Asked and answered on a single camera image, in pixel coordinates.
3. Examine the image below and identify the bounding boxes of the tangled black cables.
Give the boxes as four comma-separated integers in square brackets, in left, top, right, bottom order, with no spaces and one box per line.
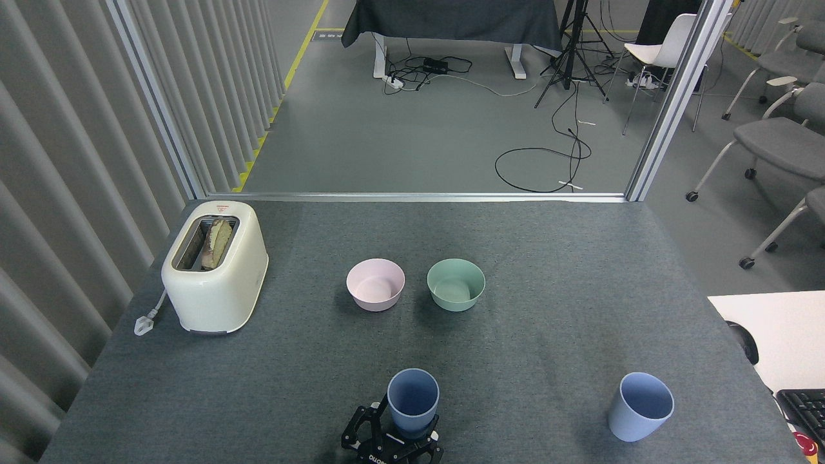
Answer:
[384,37,474,95]

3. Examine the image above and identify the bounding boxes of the white plastic chair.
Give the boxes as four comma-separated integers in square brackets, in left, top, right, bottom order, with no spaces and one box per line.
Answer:
[603,13,711,137]

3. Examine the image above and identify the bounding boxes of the silver frame rail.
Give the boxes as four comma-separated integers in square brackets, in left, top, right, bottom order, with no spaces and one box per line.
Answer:
[206,191,628,204]

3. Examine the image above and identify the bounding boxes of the long black looped cable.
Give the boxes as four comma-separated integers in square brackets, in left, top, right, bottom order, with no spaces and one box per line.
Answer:
[494,81,592,194]

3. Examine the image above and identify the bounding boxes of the white desk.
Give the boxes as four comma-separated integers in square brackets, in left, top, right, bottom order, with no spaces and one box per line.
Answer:
[707,291,825,394]

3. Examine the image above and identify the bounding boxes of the black tripod stand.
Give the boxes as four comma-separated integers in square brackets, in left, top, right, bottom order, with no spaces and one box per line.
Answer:
[534,0,615,109]

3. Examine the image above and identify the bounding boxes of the black keyboard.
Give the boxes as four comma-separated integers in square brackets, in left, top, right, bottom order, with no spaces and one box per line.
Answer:
[775,389,825,447]

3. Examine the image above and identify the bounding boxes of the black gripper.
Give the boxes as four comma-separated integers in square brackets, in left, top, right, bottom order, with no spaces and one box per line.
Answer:
[341,402,445,464]

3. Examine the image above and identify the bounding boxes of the silver frame post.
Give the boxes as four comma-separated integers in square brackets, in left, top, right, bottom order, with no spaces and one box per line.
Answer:
[625,0,735,202]
[106,0,208,200]

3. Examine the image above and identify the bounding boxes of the black tablecloth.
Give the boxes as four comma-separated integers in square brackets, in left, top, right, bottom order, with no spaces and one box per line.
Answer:
[341,0,564,56]

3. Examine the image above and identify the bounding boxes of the white floor cable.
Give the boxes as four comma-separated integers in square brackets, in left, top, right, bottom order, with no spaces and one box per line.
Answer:
[445,72,539,98]

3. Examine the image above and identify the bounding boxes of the cream white toaster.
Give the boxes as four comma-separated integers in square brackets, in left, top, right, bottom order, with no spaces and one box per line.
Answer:
[161,200,269,336]

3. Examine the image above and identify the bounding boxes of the white toaster cord with plug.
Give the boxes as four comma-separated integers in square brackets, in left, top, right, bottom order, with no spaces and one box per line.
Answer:
[134,289,169,337]

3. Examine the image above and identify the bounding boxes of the grey chair with castors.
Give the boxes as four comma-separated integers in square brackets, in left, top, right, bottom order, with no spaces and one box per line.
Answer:
[685,82,825,204]
[739,187,825,271]
[721,17,825,122]

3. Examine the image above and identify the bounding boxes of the pink bowl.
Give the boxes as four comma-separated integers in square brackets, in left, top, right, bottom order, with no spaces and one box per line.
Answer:
[346,258,406,313]

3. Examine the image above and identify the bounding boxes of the black computer mouse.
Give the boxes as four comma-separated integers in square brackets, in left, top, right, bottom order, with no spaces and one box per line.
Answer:
[726,320,761,367]

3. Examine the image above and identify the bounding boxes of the green bowl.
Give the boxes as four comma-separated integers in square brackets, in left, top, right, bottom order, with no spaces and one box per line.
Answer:
[427,258,486,313]

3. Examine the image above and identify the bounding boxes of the red round item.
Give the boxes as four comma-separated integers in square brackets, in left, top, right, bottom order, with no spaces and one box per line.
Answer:
[792,430,820,459]

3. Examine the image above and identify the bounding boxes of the blue plastic cup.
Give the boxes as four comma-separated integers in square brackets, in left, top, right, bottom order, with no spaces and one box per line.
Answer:
[608,372,675,443]
[387,368,441,434]

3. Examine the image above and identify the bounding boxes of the toasted bread slice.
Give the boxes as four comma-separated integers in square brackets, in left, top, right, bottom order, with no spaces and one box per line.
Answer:
[200,218,234,271]

